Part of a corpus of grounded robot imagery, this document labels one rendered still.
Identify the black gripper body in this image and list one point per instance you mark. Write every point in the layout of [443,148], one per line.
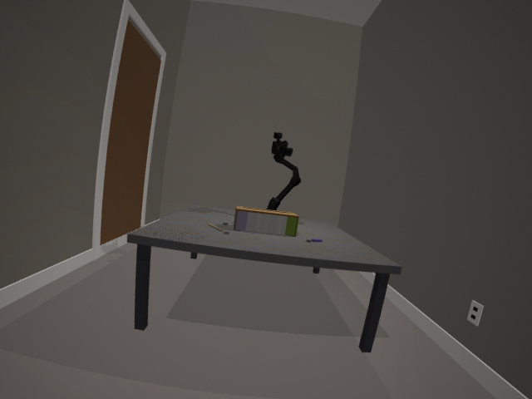
[278,143]

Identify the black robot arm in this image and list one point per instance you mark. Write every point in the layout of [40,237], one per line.
[275,202]

